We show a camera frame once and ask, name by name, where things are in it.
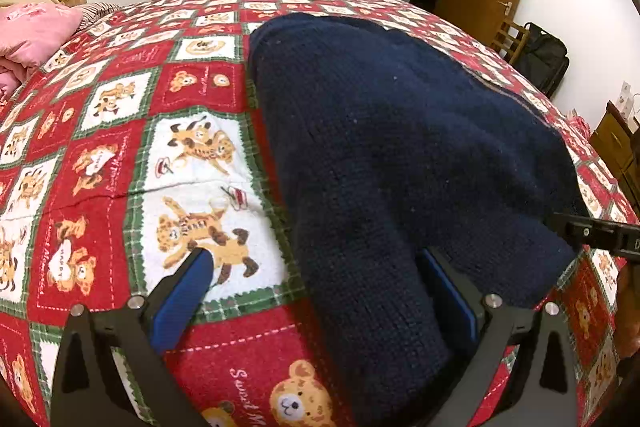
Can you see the brown wooden cabinet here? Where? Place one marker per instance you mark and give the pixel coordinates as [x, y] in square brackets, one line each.
[612, 142]

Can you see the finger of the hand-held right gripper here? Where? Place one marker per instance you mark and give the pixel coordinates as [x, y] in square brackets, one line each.
[585, 231]

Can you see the striped cloth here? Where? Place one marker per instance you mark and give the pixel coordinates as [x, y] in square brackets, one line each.
[97, 11]

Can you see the navy knitted sweater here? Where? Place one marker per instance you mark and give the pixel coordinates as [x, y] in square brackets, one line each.
[380, 147]

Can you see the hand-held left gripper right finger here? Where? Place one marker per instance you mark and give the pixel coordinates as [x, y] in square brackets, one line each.
[452, 294]

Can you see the black bag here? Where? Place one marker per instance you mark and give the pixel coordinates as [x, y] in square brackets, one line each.
[545, 57]

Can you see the pink folded quilt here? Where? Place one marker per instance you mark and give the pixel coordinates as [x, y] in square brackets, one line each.
[30, 32]

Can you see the wooden chair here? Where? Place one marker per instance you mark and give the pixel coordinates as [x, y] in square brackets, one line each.
[510, 39]

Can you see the white charger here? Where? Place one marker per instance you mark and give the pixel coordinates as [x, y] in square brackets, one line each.
[627, 99]

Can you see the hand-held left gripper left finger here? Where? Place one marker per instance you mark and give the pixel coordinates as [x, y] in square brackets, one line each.
[180, 302]

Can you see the red bear printed blanket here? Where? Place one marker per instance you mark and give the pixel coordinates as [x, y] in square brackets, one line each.
[100, 217]

